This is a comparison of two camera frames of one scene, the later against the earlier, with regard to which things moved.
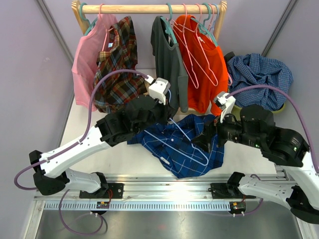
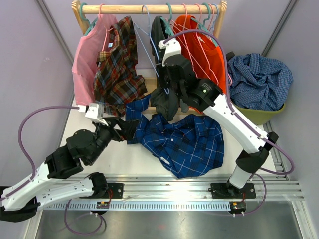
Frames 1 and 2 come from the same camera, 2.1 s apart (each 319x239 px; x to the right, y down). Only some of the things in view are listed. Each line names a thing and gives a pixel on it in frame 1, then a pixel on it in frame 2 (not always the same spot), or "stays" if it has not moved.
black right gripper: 204,141 → 163,83
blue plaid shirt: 171,144 stays
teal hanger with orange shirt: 203,29 stays
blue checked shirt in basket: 254,69 stays
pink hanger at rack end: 212,19 stays
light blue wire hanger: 187,137 → 135,26
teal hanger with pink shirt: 93,22 stays
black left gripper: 167,111 → 128,128
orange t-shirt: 206,65 stays
